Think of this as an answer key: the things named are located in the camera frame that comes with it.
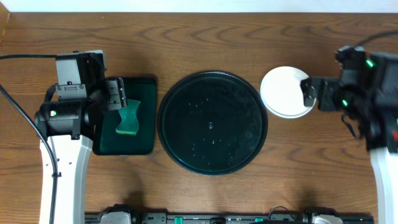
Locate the white plate top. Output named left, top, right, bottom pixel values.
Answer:
left=260, top=66, right=316, bottom=119

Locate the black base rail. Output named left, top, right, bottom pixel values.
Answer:
left=84, top=205, right=375, bottom=224

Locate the rectangular black tray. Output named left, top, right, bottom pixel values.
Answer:
left=93, top=77, right=157, bottom=156

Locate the round black tray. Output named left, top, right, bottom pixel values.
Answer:
left=157, top=70, right=268, bottom=176

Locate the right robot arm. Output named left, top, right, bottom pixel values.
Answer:
left=300, top=49, right=397, bottom=223

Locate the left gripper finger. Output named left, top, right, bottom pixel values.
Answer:
left=106, top=80, right=121, bottom=111
left=116, top=77, right=127, bottom=108

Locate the green sponge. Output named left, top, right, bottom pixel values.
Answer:
left=116, top=99, right=141, bottom=136

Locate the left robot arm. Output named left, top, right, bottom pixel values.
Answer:
left=35, top=78, right=127, bottom=223

